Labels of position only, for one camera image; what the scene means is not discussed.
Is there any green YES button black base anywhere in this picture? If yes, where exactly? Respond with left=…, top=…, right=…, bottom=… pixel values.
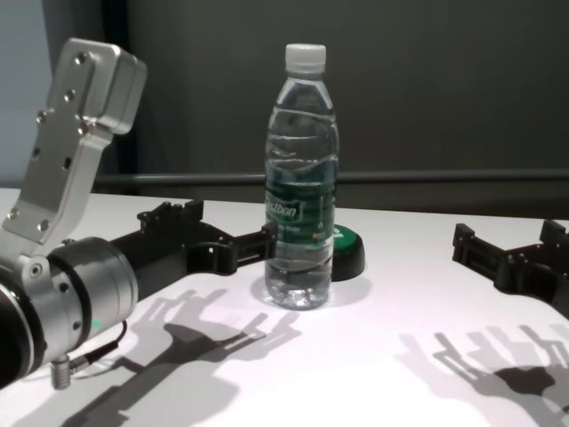
left=331, top=225, right=367, bottom=282

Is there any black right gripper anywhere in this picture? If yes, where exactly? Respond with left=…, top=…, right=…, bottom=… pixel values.
left=452, top=220, right=569, bottom=322

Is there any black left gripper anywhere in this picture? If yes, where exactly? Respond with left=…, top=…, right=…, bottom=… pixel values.
left=108, top=199, right=279, bottom=288

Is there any thin left arm cable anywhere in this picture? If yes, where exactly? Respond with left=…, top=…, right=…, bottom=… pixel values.
left=51, top=319, right=130, bottom=391

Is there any clear water bottle green label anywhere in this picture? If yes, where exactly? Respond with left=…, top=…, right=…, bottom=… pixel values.
left=264, top=43, right=341, bottom=311

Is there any dark vertical frame post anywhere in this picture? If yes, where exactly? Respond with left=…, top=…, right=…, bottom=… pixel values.
left=100, top=0, right=142, bottom=197

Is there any grey horizontal rail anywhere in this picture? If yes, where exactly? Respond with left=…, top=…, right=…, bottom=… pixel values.
left=94, top=171, right=569, bottom=189

